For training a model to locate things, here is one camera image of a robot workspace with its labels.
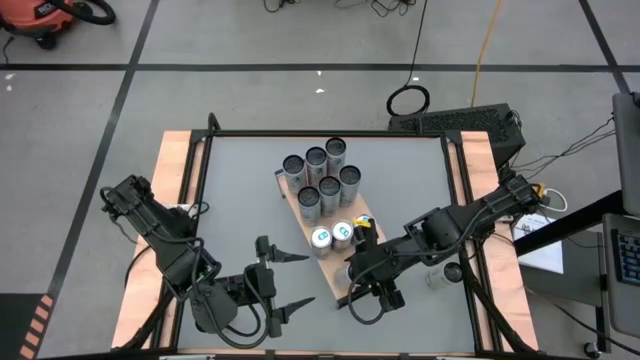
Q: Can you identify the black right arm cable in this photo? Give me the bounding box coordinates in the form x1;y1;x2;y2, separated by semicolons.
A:
347;254;391;326

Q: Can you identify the black desk leg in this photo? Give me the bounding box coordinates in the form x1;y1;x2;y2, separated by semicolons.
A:
513;189;626;257

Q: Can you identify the Celsius peach vibe can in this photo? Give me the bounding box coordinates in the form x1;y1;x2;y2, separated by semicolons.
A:
281;153;309;196
303;145;328;189
323;136;348;179

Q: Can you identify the black aluminium table frame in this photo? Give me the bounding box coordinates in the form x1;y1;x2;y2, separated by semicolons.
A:
112;112;541;357

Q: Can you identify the black orange striped mat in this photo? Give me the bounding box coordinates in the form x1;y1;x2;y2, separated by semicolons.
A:
0;292;56;360

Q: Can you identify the grey desk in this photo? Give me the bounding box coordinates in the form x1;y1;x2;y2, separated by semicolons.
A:
602;91;640;340

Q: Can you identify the black coiled cable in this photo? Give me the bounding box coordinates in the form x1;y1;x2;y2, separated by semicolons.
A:
385;0;432;119

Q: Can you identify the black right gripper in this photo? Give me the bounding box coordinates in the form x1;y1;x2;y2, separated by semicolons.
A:
344;227;406;312

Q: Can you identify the yellow extension cable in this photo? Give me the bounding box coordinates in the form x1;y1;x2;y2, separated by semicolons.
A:
470;0;504;109

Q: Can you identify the black keyboard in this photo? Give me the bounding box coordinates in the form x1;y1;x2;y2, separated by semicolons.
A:
617;228;640;287

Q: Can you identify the Celsius arctic vibe can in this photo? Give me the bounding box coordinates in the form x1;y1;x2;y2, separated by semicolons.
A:
338;164;363;207
317;174;343;217
296;185;323;226

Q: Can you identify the white paper sheet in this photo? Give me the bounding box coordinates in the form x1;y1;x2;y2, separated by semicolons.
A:
514;209;565;275

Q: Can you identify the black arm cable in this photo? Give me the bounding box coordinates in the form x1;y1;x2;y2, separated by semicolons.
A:
347;254;391;326
192;239;274;350

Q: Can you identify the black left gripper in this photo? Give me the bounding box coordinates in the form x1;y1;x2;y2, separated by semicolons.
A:
243;236;317;339

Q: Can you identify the white power cable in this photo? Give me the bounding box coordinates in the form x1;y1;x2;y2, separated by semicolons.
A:
542;187;570;214

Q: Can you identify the black computer case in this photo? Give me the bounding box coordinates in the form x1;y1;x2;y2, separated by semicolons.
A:
387;102;527;171

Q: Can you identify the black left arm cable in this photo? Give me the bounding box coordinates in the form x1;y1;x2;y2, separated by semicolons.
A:
192;239;274;350

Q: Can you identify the orange shop vacuum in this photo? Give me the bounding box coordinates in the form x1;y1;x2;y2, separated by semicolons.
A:
0;0;76;51

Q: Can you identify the wooden shelf with black frame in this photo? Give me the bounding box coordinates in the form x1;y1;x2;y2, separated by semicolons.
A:
273;168;401;310

